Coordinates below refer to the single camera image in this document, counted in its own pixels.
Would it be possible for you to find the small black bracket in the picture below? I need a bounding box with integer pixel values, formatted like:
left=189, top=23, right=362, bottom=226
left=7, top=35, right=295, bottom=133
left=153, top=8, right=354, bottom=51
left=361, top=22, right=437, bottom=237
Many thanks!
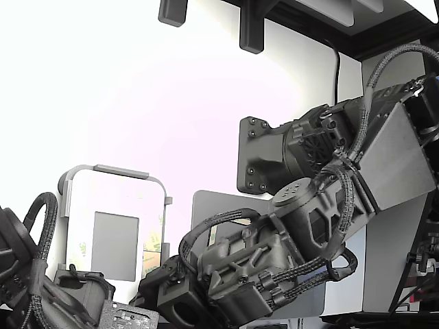
left=157, top=0, right=189, bottom=28

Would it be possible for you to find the black ribbed gripper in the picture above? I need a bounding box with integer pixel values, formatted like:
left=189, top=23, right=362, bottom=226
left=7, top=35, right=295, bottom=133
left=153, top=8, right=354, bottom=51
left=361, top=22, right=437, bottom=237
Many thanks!
left=128, top=221, right=300, bottom=324

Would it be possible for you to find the black camera box with hole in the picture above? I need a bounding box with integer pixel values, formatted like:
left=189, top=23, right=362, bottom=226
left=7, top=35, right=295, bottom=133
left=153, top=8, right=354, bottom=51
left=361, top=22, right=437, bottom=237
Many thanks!
left=157, top=273, right=215, bottom=329

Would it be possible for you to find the black stand with wires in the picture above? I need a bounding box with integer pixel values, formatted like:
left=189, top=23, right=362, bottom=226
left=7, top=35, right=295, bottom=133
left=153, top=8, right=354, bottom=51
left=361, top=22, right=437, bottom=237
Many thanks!
left=389, top=198, right=439, bottom=313

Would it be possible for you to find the thin black cable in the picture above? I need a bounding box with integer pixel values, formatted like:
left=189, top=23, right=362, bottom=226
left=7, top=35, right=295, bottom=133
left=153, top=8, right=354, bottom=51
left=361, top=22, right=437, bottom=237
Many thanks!
left=324, top=36, right=342, bottom=106

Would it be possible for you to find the tall black bracket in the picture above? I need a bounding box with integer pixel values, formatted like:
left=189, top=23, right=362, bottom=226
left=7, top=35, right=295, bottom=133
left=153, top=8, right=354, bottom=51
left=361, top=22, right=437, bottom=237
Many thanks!
left=239, top=0, right=265, bottom=55

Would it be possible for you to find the grey tray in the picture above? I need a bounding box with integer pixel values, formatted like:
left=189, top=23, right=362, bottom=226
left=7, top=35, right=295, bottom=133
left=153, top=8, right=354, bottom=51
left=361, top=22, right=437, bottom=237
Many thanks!
left=191, top=190, right=329, bottom=316

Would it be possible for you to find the black perforated plate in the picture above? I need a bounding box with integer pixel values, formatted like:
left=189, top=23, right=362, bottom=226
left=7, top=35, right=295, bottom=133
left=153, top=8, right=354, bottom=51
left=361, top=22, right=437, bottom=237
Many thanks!
left=99, top=298, right=161, bottom=329

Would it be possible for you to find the braided cable bundle at gripper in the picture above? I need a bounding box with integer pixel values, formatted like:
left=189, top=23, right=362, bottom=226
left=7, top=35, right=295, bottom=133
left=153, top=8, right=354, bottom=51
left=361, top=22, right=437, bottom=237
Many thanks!
left=178, top=207, right=261, bottom=275

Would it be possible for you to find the braided cable loop on auxiliary tool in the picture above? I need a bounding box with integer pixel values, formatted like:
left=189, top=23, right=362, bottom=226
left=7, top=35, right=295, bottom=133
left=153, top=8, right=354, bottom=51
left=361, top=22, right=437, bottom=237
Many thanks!
left=23, top=191, right=58, bottom=271

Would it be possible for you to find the long braided arm cable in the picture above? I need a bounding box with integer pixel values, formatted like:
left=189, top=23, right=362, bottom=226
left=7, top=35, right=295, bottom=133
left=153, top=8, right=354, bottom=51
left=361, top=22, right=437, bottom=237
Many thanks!
left=349, top=42, right=439, bottom=165

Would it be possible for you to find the black overhead frame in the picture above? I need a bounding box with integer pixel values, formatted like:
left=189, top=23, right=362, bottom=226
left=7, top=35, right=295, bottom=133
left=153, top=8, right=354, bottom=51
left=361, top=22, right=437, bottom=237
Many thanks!
left=219, top=0, right=439, bottom=60

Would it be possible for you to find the white panel with grey window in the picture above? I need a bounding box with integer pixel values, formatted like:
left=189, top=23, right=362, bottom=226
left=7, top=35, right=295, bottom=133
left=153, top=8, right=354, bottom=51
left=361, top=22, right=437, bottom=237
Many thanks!
left=67, top=169, right=166, bottom=282

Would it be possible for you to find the white overhead panel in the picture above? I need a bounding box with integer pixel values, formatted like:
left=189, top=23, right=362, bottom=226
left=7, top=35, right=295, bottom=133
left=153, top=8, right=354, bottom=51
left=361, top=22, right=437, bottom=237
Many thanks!
left=294, top=0, right=356, bottom=27

